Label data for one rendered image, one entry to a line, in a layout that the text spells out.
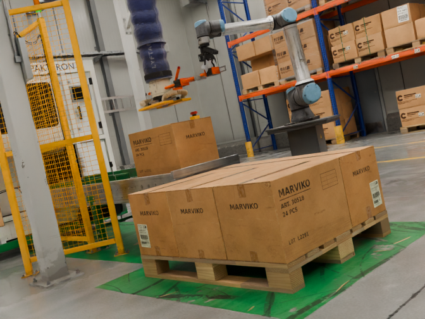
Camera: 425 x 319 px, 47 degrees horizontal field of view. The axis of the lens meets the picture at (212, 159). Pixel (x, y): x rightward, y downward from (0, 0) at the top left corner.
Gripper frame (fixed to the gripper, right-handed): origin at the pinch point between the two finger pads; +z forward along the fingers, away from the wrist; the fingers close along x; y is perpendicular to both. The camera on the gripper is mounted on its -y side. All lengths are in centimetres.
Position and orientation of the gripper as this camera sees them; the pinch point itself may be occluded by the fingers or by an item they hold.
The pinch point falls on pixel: (212, 71)
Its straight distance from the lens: 361.8
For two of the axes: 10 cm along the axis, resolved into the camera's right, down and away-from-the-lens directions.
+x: -7.1, 1.8, -6.8
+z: 2.0, 9.8, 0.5
